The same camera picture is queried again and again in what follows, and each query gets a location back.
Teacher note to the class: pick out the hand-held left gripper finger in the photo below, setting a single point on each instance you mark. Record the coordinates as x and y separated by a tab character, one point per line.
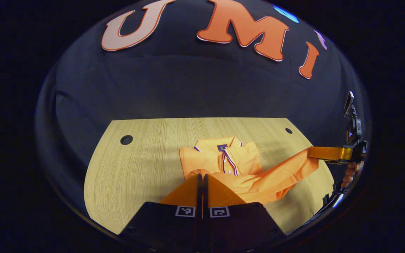
205	196
199	196

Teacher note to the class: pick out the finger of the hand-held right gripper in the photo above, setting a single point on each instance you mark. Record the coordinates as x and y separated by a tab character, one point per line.
325	153

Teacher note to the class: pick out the orange T-shirt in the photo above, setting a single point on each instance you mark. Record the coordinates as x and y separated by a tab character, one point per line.
244	161

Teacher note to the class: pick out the dark shiny object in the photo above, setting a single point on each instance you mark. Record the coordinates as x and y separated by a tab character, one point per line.
333	201

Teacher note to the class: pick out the black backdrop cloth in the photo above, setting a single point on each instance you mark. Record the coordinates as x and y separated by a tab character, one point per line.
188	80

